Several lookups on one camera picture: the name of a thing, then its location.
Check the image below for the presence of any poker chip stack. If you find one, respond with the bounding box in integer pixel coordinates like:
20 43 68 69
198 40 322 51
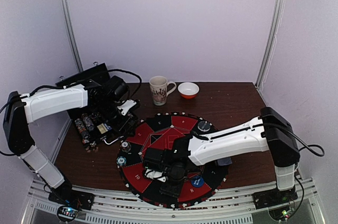
116 156 127 167
120 141 132 153

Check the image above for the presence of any blue small blind button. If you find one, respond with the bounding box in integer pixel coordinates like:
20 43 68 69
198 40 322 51
190 175 204 188

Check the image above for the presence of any clear dealer button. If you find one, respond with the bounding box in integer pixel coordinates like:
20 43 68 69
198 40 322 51
198 120 211 133

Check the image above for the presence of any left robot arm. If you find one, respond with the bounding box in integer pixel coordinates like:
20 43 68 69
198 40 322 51
2 76 139 205

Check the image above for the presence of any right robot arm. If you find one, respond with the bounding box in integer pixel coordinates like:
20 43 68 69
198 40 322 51
143 107 325 204

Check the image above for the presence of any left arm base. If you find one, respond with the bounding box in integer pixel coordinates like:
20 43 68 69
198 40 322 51
48 185 95 223

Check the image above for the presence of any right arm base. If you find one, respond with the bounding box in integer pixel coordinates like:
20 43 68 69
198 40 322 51
252 187 298 222

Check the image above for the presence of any black poker chip case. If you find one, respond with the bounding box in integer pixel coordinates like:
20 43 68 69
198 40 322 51
56 63 142 152

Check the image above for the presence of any boxed card deck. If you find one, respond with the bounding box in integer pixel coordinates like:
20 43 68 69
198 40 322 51
97 123 112 134

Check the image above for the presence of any round poker mat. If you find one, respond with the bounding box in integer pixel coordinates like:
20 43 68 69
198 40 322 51
116 112 232 209

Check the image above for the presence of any beige patterned mug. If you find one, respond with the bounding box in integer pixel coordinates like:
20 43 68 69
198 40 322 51
149 76 177 106

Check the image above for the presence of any white orange bowl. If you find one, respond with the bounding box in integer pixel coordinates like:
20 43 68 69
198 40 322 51
178 82 200 99

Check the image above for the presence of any blue playing card deck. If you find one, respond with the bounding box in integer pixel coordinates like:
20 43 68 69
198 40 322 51
215 157 232 166

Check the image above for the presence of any right aluminium frame post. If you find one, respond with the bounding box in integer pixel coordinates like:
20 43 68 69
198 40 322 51
256 0 285 90

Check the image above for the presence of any aluminium frame post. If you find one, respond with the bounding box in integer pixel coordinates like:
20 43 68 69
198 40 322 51
256 0 285 90
61 0 83 72

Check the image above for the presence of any left aluminium frame post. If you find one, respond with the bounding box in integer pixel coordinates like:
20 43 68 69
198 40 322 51
61 0 83 72

